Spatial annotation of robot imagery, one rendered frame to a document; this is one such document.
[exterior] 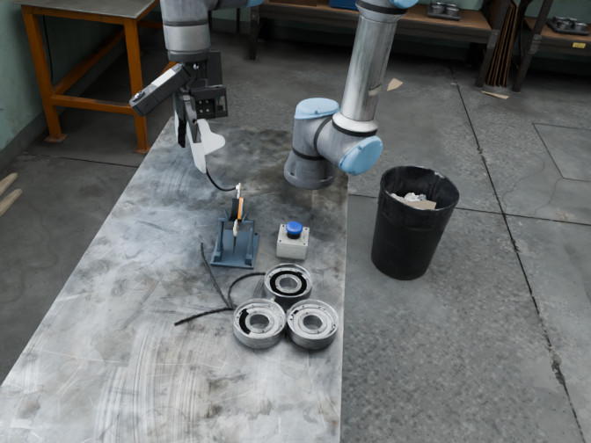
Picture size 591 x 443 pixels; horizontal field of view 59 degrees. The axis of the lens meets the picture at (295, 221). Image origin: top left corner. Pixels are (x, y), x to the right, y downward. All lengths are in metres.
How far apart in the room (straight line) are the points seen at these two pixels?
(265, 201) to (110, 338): 0.56
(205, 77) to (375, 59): 0.45
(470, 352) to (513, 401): 0.24
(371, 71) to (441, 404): 1.27
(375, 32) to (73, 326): 0.88
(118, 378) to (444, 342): 1.51
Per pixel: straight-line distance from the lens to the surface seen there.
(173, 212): 1.39
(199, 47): 0.93
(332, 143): 1.35
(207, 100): 0.97
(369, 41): 1.25
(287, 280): 1.18
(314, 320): 1.11
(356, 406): 1.99
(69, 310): 1.18
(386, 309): 2.31
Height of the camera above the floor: 1.64
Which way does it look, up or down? 38 degrees down
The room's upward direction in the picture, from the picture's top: 6 degrees clockwise
